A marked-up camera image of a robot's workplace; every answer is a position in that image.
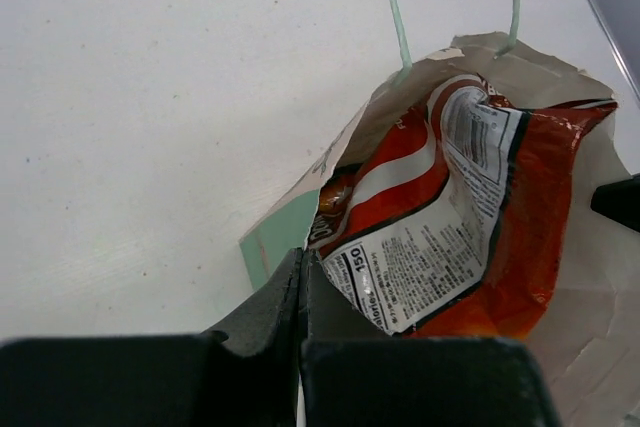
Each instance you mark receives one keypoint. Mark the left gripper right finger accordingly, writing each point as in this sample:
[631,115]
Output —
[353,374]

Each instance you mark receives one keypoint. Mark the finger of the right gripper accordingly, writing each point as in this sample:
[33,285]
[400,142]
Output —
[619,201]

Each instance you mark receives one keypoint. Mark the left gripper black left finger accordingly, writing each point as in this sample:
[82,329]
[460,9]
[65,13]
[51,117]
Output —
[242,371]

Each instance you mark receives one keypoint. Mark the green printed paper bag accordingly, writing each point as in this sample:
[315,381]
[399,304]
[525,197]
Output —
[586,344]

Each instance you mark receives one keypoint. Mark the red orange snack bag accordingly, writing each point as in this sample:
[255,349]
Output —
[454,225]

